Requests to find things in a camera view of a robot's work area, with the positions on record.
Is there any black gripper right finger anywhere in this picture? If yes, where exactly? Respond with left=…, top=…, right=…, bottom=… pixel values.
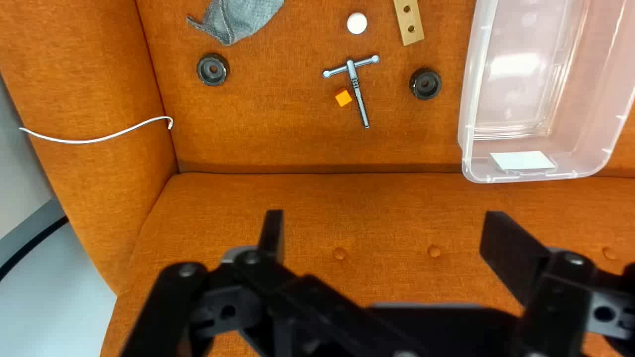
left=479, top=210, right=635, bottom=357

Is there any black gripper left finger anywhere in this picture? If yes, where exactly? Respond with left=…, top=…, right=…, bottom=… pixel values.
left=121, top=208, right=413, bottom=357

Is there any orange fabric sofa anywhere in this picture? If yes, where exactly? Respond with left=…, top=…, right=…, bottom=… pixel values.
left=0, top=0, right=635, bottom=357

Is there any small orange cube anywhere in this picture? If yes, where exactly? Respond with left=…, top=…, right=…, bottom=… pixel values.
left=334, top=87, right=356, bottom=109

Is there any clear plastic bin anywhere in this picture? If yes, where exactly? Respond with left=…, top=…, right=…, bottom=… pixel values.
left=455, top=0, right=635, bottom=186

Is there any black round rubber cap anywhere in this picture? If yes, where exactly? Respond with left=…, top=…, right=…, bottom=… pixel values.
left=195, top=52, right=233, bottom=89
left=407, top=65, right=445, bottom=103

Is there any grey crumpled cloth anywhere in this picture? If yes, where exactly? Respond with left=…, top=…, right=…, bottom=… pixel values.
left=185, top=0, right=288, bottom=48

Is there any small white disc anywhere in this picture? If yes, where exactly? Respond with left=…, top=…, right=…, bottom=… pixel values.
left=346, top=10, right=371, bottom=38

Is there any wooden block with holes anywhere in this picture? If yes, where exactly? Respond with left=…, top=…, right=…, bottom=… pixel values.
left=391, top=0, right=427, bottom=48

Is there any metal T-handle tool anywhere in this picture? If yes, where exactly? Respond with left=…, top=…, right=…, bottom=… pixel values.
left=322, top=53, right=383, bottom=131

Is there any white cord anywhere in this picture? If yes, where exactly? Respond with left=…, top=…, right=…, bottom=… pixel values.
left=18, top=113, right=177, bottom=147

